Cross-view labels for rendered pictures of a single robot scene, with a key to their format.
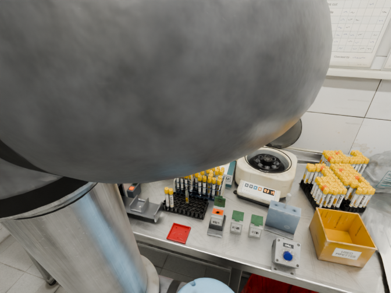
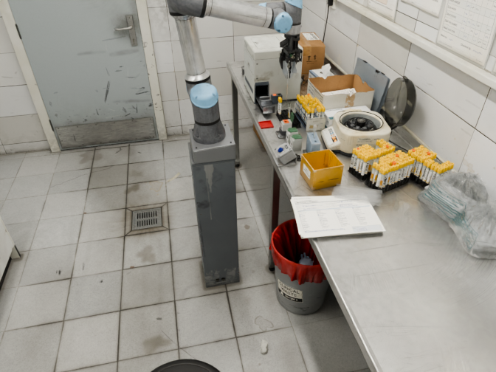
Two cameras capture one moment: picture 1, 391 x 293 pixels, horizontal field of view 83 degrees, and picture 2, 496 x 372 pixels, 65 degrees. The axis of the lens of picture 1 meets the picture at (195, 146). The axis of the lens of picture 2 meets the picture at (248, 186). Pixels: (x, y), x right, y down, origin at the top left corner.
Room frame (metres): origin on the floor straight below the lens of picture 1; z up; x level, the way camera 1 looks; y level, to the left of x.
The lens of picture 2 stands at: (-0.45, -1.50, 1.86)
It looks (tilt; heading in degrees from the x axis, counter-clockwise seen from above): 37 degrees down; 62
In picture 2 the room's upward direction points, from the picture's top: 1 degrees counter-clockwise
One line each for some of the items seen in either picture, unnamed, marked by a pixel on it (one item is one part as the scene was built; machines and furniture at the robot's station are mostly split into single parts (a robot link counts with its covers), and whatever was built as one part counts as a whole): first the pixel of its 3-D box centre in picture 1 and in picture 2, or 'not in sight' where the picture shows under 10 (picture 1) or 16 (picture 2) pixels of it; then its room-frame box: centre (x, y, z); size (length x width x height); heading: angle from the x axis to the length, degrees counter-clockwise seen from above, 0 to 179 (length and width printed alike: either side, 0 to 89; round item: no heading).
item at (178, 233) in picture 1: (178, 232); (266, 124); (0.50, 0.06, 0.88); 0.07 x 0.07 x 0.01; 73
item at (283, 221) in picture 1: (281, 217); (312, 147); (0.53, -0.31, 0.92); 0.10 x 0.07 x 0.10; 65
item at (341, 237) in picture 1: (338, 236); (320, 169); (0.45, -0.46, 0.93); 0.13 x 0.13 x 0.10; 78
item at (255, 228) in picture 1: (255, 226); (296, 142); (0.50, -0.21, 0.91); 0.05 x 0.04 x 0.07; 163
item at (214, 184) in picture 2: not in sight; (215, 218); (0.15, -0.02, 0.44); 0.20 x 0.20 x 0.87; 73
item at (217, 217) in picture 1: (217, 217); (286, 127); (0.53, -0.08, 0.92); 0.05 x 0.04 x 0.06; 164
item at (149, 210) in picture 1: (134, 204); (264, 100); (0.59, 0.23, 0.92); 0.21 x 0.07 x 0.05; 73
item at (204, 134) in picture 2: not in sight; (208, 126); (0.15, -0.02, 1.00); 0.15 x 0.15 x 0.10
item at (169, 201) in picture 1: (184, 196); (288, 111); (0.63, 0.04, 0.93); 0.17 x 0.09 x 0.11; 73
